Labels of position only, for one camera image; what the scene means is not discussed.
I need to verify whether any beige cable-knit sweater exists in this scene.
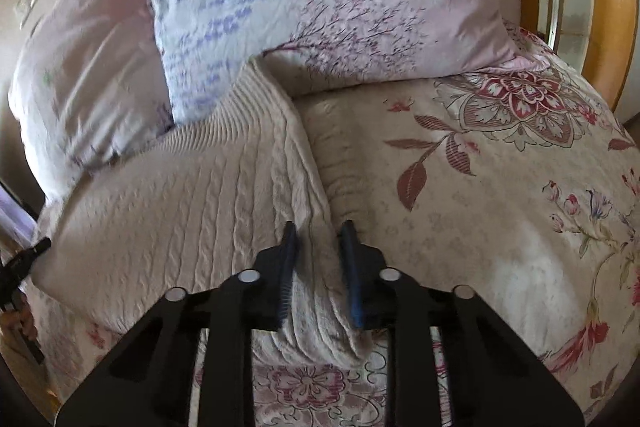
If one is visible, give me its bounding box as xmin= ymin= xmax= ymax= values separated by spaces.
xmin=32 ymin=58 xmax=372 ymax=367

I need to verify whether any floral bedspread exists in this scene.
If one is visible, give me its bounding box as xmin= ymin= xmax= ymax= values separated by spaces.
xmin=29 ymin=30 xmax=639 ymax=426

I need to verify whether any pink floral left pillow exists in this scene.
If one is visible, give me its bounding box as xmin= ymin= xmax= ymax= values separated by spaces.
xmin=8 ymin=0 xmax=174 ymax=200

